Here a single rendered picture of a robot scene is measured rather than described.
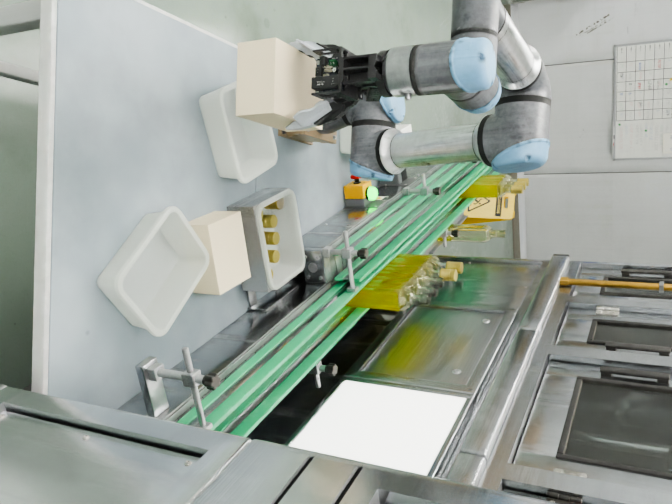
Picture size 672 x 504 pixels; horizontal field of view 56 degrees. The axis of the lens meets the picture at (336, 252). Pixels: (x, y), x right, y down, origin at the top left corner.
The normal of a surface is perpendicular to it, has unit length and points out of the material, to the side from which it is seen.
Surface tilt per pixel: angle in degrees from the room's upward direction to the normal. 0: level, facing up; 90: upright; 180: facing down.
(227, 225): 0
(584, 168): 90
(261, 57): 90
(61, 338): 0
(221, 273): 0
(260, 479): 90
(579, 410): 90
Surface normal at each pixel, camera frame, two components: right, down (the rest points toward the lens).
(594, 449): -0.13, -0.94
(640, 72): -0.45, 0.35
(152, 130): 0.88, 0.04
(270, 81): -0.47, 0.00
